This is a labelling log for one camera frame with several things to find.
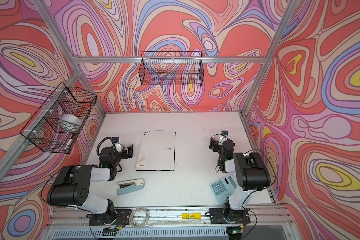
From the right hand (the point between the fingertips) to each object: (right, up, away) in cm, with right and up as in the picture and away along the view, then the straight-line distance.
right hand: (219, 140), depth 97 cm
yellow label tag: (-20, -35, -25) cm, 47 cm away
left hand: (-60, -2, -4) cm, 60 cm away
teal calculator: (-1, -25, -15) cm, 30 cm away
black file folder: (-41, -7, -1) cm, 42 cm away
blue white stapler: (-55, -25, -15) cm, 62 cm away
